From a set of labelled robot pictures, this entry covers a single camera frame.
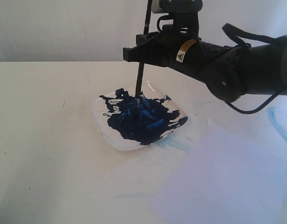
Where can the white paper sheet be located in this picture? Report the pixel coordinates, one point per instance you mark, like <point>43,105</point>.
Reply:
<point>224,179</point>

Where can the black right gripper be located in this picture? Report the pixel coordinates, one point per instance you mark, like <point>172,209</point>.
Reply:
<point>175,45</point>

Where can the white square paint plate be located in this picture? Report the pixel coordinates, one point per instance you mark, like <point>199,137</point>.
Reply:
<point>129,124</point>

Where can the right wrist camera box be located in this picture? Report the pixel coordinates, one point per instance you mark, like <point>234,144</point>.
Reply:
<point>176,6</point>

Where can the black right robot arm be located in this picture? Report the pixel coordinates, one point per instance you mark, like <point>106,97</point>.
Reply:
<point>257,64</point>

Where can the black paintbrush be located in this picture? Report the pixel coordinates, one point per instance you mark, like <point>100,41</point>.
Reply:
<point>140,74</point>

